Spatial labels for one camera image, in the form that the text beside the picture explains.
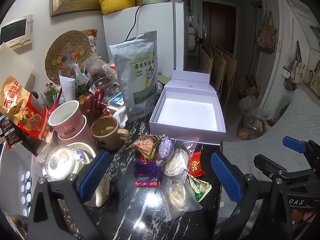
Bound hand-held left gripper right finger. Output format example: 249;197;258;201
211;151;293;240

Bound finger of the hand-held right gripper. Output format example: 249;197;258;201
282;136;320;166
254;154;313;180

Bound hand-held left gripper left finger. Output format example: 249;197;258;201
27;150;115;240

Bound green white packet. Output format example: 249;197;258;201
187;175;212;202

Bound red candy packet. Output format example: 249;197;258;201
187;151;205;178

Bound clear bag with cream item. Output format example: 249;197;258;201
160;177;203;214

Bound clear bag with white cord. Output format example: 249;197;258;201
162;137;200;178

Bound brown cereal packet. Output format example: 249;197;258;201
130;134;163;160

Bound purple tassel sachet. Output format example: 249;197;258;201
134;135;175;183

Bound lavender box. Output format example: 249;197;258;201
149;70;227;145

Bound person's right hand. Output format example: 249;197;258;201
291;209;320;222

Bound cream ceramic piece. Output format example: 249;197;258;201
86;175;111;208

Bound white embossed cover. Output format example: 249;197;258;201
222;89;320;160

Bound green bag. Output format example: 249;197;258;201
280;102;290;120

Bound white lidded tea bowl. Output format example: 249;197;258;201
46;142;97;182

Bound brown mug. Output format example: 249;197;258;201
90;116;130;151

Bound pink patterned cup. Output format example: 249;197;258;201
57;116;94;146

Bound open cardboard box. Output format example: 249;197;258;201
236;112;269;140

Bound pink paper cup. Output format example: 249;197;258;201
48;100;87;139

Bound clear plastic bag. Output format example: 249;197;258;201
239;96;258;113

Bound crumpled white tissue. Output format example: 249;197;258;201
114;106;130;128

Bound cream tote bag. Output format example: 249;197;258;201
287;41;307;83
309;60;320;86

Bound brown paper bag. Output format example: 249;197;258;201
237;75;260;98

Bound row of white vials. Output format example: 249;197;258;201
19;171;32;217

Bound red scissors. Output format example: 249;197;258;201
82;87;107;117

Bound blue white packet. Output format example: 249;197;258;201
107;92;126;107

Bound white box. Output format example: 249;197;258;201
0;142;38;218

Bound black packet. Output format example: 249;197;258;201
0;115;38;155

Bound red orange snack bag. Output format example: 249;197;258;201
0;74;50;140

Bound patterned tote bag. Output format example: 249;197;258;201
259;11;278;53

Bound olive paper sheet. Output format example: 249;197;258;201
158;73;173;85

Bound silver stand-up pouch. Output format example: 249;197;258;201
109;31;159;119

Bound red white packet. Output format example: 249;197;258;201
82;29;98;53

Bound white plastic board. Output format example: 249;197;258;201
0;42;35;90

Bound dark brown door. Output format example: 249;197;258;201
202;1;237;52

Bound white fridge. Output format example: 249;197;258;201
102;1;190;80

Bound black cable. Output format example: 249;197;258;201
125;4;146;42

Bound white wall intercom panel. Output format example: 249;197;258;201
0;15;34;49

